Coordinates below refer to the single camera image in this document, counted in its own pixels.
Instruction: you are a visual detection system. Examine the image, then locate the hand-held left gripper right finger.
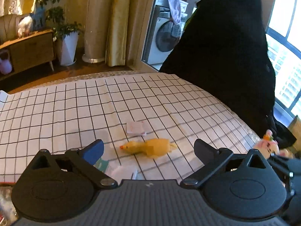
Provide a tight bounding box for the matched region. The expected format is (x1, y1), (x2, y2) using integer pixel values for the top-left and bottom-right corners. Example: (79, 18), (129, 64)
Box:
(180, 139), (280, 189)

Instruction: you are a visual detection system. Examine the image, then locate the small teal packet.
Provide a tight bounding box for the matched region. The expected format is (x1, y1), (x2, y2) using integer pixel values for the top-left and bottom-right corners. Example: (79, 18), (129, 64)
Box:
(95, 158), (110, 172)

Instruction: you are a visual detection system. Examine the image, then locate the yellow curtain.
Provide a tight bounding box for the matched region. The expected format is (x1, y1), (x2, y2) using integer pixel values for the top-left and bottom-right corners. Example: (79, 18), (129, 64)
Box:
(105, 0), (131, 67)

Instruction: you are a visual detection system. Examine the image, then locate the blue picture box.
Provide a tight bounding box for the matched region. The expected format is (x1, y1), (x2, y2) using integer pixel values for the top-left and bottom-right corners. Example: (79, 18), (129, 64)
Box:
(30, 6), (46, 31)

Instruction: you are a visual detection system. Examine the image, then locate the pink bunny plush toy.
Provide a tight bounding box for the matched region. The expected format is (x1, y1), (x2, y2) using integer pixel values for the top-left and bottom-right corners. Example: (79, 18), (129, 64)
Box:
(253, 129), (294, 159)

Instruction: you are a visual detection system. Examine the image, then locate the wooden sideboard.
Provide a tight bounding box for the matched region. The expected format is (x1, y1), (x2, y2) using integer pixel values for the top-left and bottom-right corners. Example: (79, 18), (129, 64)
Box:
(0, 29), (57, 76)

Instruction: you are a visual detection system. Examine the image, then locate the white plush toy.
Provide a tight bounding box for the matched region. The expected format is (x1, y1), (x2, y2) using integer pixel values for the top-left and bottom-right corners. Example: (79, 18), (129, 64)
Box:
(17, 16), (33, 37)

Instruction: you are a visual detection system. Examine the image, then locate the large window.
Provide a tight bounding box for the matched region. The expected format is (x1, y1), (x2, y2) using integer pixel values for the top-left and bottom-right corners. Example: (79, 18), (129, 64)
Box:
(266, 0), (301, 123)

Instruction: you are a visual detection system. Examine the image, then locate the yellow rubber chicken toy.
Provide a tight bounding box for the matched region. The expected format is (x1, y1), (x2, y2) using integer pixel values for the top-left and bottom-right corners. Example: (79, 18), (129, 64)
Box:
(119, 138), (179, 158)

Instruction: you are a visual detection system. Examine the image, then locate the white black grid tablecloth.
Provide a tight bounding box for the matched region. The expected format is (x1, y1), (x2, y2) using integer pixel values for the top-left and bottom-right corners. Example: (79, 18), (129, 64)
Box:
(0, 73), (261, 184)

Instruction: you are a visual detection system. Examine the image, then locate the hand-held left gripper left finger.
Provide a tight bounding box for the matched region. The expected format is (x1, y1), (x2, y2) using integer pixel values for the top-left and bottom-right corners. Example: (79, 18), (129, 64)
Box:
(22, 139), (117, 189)

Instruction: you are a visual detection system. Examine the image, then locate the beige board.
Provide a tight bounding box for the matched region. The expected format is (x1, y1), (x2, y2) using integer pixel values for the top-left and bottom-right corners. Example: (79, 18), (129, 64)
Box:
(0, 14), (20, 44)

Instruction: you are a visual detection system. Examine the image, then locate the white cylindrical standing air conditioner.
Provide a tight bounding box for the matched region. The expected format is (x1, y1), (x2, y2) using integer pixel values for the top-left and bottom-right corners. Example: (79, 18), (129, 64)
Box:
(82, 0), (118, 63)

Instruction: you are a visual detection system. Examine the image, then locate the lavender cloth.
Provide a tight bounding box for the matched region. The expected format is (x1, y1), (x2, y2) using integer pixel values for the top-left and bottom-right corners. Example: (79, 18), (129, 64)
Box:
(167, 0), (182, 25)

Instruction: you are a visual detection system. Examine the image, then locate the potted tree in white pot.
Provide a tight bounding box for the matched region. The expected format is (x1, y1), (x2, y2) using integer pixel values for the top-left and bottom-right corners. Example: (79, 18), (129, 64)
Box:
(35, 0), (85, 66)

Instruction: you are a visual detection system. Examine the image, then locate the white pink paper packet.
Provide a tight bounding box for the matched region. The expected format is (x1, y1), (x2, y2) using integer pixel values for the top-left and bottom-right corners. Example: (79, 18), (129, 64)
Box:
(126, 121), (147, 136)

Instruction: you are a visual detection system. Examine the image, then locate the clear plastic bag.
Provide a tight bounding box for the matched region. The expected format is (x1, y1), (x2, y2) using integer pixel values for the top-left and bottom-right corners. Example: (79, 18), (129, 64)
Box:
(0, 186), (18, 224)

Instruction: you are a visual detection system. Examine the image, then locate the white washing machine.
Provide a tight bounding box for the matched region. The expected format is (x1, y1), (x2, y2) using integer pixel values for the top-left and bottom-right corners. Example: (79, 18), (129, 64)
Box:
(148, 0), (189, 66)

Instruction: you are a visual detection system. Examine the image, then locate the white plastic packet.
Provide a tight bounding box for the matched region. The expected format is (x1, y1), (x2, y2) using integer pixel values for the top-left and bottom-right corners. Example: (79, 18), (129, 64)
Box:
(105, 165), (145, 182)

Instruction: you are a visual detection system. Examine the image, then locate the purple kettlebell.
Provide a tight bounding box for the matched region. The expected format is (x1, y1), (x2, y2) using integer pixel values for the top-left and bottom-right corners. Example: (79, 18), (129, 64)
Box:
(0, 49), (13, 74)

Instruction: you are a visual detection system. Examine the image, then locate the person in black clothes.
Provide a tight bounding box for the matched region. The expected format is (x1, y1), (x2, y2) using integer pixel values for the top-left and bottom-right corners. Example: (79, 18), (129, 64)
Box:
(160, 0), (297, 150)

